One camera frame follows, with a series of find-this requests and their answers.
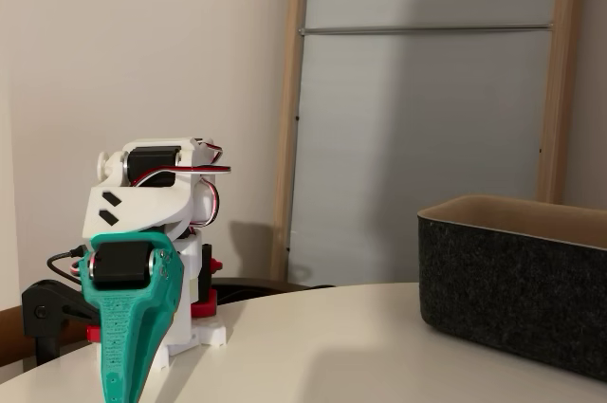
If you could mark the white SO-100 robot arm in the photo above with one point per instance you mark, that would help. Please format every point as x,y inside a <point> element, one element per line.
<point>142,206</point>

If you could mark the wooden frame with translucent panel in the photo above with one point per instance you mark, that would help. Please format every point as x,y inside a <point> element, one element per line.
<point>287,137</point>

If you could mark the black clamp with red knob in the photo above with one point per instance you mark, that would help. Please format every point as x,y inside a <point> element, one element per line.
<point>207,261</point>

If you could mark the black table clamp red pad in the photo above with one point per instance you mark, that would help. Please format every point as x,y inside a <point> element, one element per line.
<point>47,303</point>

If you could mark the thin metal rod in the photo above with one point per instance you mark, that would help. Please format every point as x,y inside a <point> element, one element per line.
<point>427,29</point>

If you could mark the teal gripper black servo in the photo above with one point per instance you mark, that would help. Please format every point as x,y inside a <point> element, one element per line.
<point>120,265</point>

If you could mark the dark grey felt basket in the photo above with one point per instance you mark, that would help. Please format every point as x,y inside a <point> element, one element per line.
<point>498,289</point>

